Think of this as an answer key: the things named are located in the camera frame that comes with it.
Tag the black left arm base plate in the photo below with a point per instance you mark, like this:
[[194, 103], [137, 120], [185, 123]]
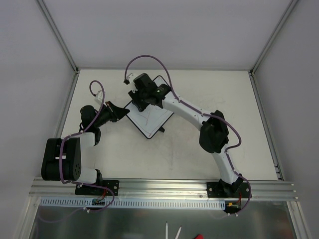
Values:
[[109, 187]]

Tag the white slotted cable duct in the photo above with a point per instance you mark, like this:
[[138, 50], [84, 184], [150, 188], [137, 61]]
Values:
[[134, 203]]

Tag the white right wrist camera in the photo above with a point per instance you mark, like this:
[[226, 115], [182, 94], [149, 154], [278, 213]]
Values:
[[130, 79]]

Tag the aluminium frame post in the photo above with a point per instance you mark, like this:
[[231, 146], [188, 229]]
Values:
[[53, 27], [275, 33]]

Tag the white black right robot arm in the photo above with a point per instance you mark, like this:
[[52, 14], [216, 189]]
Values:
[[213, 128]]

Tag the red object at bottom edge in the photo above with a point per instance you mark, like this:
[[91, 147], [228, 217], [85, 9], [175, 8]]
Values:
[[199, 236]]

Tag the aluminium mounting rail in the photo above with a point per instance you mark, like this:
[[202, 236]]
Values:
[[171, 189]]

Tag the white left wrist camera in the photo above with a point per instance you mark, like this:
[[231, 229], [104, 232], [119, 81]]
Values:
[[99, 97]]

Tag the right aluminium frame post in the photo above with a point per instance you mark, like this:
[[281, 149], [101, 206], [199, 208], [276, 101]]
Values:
[[275, 33]]

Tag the left aluminium frame post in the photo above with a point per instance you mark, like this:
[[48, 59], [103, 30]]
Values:
[[53, 27]]

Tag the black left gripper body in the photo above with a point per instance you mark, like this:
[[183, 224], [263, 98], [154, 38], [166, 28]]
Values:
[[112, 112]]

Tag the white stick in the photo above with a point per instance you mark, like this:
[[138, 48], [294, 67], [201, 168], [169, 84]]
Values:
[[166, 230], [178, 232]]

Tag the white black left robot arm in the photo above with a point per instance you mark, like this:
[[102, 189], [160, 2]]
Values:
[[62, 159]]

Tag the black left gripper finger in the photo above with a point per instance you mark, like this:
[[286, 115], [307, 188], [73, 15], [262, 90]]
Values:
[[112, 108], [120, 113]]

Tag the white stick right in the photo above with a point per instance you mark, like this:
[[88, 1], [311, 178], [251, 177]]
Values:
[[178, 232]]

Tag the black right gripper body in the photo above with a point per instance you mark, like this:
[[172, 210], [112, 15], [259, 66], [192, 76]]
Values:
[[137, 100]]

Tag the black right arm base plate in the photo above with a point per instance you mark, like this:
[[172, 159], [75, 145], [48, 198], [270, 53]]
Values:
[[215, 190]]

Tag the white stick left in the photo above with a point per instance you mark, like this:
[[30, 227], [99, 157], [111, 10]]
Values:
[[166, 230]]

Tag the small black-framed whiteboard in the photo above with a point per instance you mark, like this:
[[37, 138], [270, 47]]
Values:
[[152, 118]]

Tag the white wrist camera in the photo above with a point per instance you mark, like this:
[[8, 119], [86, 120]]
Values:
[[130, 79], [99, 97]]

